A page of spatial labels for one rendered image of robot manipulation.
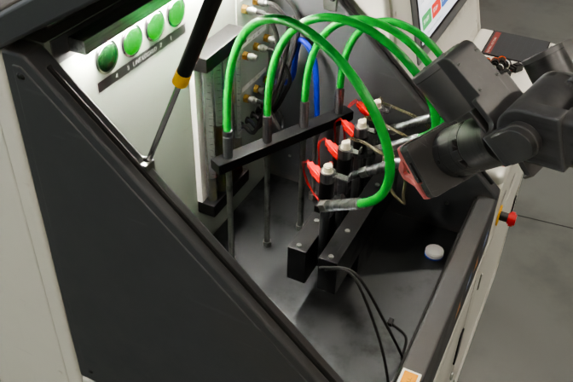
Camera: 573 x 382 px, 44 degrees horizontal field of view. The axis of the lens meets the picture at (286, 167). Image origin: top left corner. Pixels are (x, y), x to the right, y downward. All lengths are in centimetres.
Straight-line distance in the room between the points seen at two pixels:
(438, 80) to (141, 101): 60
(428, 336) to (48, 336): 67
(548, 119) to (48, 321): 95
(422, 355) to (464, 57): 63
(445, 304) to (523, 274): 153
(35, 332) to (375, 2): 90
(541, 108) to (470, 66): 9
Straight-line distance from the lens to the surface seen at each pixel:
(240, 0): 138
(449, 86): 70
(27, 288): 129
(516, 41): 211
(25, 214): 114
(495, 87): 70
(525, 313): 266
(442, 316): 126
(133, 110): 116
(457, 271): 134
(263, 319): 97
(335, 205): 110
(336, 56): 98
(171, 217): 93
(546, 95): 66
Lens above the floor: 187
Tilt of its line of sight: 37 degrees down
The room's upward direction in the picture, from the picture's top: 1 degrees clockwise
